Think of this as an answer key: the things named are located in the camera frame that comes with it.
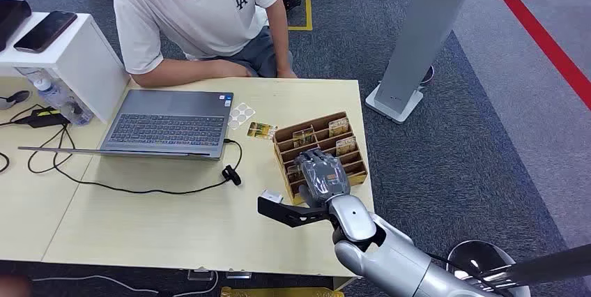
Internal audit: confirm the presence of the white cable under desk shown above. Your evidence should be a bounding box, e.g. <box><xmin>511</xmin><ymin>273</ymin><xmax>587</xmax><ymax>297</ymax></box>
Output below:
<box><xmin>32</xmin><ymin>271</ymin><xmax>220</xmax><ymax>297</ymax></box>

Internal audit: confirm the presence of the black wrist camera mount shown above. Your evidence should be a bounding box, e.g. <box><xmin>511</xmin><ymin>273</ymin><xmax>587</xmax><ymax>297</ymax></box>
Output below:
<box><xmin>256</xmin><ymin>189</ymin><xmax>335</xmax><ymax>229</ymax></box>

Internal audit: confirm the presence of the black cable strap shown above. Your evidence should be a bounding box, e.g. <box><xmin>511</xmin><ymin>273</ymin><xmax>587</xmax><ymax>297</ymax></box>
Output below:
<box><xmin>221</xmin><ymin>165</ymin><xmax>243</xmax><ymax>188</ymax></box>

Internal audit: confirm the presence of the person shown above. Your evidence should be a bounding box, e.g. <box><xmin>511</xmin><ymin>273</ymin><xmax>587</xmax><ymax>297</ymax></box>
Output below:
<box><xmin>109</xmin><ymin>0</ymin><xmax>299</xmax><ymax>89</ymax></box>

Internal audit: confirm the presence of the grey open laptop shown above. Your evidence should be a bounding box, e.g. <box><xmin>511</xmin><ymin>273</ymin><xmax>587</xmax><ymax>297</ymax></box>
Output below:
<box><xmin>18</xmin><ymin>89</ymin><xmax>235</xmax><ymax>161</ymax></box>

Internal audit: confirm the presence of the black power adapter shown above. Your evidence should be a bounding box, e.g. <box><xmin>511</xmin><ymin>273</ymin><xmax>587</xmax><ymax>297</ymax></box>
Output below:
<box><xmin>13</xmin><ymin>107</ymin><xmax>71</xmax><ymax>130</ymax></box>

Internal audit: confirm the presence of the black laptop power cable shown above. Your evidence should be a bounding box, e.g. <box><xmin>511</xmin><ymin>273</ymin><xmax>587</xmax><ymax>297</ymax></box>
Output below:
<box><xmin>26</xmin><ymin>123</ymin><xmax>244</xmax><ymax>196</ymax></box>

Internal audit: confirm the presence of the gold card on desk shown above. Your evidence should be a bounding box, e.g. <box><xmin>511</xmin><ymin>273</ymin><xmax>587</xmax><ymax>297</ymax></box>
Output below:
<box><xmin>247</xmin><ymin>121</ymin><xmax>278</xmax><ymax>142</ymax></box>

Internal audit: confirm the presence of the small grey black device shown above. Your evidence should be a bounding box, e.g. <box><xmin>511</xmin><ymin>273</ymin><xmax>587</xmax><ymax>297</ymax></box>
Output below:
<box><xmin>0</xmin><ymin>91</ymin><xmax>31</xmax><ymax>111</ymax></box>

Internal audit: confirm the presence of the black ring behind kiosk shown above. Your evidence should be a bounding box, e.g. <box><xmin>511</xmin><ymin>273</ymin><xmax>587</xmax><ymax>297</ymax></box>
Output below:
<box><xmin>419</xmin><ymin>64</ymin><xmax>436</xmax><ymax>88</ymax></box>

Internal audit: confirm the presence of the blurred reddish object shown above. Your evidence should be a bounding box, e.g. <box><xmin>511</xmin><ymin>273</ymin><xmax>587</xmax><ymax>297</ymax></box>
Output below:
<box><xmin>0</xmin><ymin>273</ymin><xmax>32</xmax><ymax>297</ymax></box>

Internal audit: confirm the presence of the grey kiosk stand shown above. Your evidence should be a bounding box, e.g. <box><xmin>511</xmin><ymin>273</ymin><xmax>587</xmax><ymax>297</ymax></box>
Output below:
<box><xmin>364</xmin><ymin>0</ymin><xmax>484</xmax><ymax>125</ymax></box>

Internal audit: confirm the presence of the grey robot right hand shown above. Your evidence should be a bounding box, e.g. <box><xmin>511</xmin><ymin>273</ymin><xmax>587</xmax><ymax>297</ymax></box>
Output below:
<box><xmin>293</xmin><ymin>148</ymin><xmax>351</xmax><ymax>208</ymax></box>

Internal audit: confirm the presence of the white round sticker sheet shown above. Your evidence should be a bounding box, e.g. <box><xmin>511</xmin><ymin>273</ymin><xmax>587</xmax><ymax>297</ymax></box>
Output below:
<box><xmin>227</xmin><ymin>102</ymin><xmax>256</xmax><ymax>130</ymax></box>

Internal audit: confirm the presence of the black smartphone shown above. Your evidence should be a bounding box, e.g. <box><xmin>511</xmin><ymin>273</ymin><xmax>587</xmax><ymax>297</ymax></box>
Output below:
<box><xmin>13</xmin><ymin>10</ymin><xmax>79</xmax><ymax>54</ymax></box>

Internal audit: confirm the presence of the person's right hand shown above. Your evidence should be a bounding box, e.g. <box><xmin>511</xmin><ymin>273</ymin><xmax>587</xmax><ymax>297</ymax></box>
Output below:
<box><xmin>215</xmin><ymin>59</ymin><xmax>254</xmax><ymax>79</ymax></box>

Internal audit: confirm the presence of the white desk shelf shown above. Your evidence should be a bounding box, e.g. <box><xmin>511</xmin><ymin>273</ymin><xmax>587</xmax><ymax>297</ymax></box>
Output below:
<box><xmin>0</xmin><ymin>12</ymin><xmax>131</xmax><ymax>124</ymax></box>

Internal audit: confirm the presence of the clear plastic water bottle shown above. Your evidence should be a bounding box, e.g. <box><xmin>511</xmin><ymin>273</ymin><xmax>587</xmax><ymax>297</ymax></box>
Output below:
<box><xmin>16</xmin><ymin>67</ymin><xmax>94</xmax><ymax>127</ymax></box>

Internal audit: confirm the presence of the yellow object under desk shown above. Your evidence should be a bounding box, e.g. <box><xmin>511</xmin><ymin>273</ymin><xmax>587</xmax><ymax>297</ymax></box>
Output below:
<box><xmin>220</xmin><ymin>286</ymin><xmax>346</xmax><ymax>297</ymax></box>

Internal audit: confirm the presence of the black flat device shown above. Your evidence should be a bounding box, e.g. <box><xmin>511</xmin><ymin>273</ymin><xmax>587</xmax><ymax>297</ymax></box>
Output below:
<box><xmin>0</xmin><ymin>0</ymin><xmax>32</xmax><ymax>52</ymax></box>

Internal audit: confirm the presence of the black metal bar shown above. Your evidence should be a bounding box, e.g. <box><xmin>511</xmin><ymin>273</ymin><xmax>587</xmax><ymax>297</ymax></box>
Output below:
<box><xmin>479</xmin><ymin>244</ymin><xmax>591</xmax><ymax>290</ymax></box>

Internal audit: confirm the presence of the wooden slotted card holder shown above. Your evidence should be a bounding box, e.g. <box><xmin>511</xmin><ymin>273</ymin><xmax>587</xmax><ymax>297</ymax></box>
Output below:
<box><xmin>272</xmin><ymin>111</ymin><xmax>369</xmax><ymax>206</ymax></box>

